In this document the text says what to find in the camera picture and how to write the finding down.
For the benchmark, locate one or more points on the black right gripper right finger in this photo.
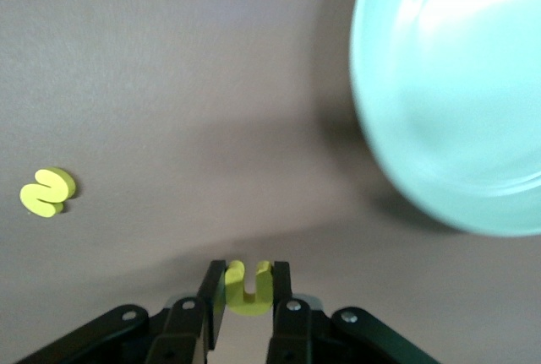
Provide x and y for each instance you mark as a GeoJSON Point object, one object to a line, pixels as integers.
{"type": "Point", "coordinates": [296, 334]}

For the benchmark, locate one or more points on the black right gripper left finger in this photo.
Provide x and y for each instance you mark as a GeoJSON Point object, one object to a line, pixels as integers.
{"type": "Point", "coordinates": [177, 330]}

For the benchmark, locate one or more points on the yellow foam letter u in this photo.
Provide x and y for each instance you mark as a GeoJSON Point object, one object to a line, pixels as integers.
{"type": "Point", "coordinates": [249, 305]}

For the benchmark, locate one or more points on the yellow foam letter z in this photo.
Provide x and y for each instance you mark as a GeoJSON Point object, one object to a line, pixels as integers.
{"type": "Point", "coordinates": [55, 182]}

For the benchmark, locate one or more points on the mint green plate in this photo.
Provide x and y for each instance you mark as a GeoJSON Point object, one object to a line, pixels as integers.
{"type": "Point", "coordinates": [456, 98]}

